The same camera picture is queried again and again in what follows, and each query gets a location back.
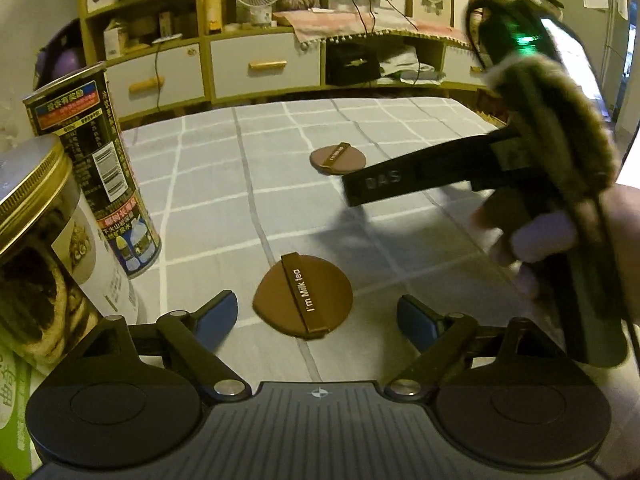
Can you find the purple exercise ball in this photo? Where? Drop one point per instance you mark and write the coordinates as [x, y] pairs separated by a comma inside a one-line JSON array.
[[60, 55]]

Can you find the low wooden bench cabinet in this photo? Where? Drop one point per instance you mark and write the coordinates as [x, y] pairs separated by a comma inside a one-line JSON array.
[[457, 65]]

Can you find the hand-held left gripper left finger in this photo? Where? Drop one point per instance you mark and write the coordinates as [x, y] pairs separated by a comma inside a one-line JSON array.
[[220, 311]]

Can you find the pink fringed cloth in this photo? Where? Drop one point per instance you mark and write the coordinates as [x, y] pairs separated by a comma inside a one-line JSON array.
[[350, 22]]

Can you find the wooden shelf cabinet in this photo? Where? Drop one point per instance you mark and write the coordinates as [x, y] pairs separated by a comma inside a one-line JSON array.
[[200, 10]]

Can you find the small white carton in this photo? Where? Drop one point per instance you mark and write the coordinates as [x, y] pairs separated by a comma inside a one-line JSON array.
[[112, 42]]

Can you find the cream cardboard tube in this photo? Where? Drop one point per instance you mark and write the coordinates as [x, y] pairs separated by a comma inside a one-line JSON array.
[[214, 10]]

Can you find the dark tin can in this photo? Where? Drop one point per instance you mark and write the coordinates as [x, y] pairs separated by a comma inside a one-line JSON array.
[[100, 160]]

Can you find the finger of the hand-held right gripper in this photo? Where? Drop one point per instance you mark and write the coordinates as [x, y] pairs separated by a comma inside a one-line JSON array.
[[410, 175]]

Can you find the folded white clothes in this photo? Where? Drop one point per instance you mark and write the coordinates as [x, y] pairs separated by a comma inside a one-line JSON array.
[[410, 65]]

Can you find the small brown powder puff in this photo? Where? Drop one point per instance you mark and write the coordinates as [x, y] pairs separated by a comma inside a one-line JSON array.
[[350, 160]]

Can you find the black box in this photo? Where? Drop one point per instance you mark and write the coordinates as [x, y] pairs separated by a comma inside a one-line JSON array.
[[352, 65]]

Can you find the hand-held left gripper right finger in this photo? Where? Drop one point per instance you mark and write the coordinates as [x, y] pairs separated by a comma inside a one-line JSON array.
[[415, 317]]

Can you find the white flat device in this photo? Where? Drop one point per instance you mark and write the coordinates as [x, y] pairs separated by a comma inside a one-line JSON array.
[[167, 38]]

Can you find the large brown powder puff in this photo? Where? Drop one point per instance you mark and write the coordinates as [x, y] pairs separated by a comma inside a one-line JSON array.
[[280, 305]]

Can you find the clear jar gold lid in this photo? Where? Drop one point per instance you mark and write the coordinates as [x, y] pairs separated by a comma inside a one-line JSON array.
[[45, 260]]

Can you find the green plastic bin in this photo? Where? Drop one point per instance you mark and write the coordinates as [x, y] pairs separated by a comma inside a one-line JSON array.
[[20, 410]]

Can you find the person's right hand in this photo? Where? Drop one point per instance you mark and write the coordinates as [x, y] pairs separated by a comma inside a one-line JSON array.
[[542, 235]]

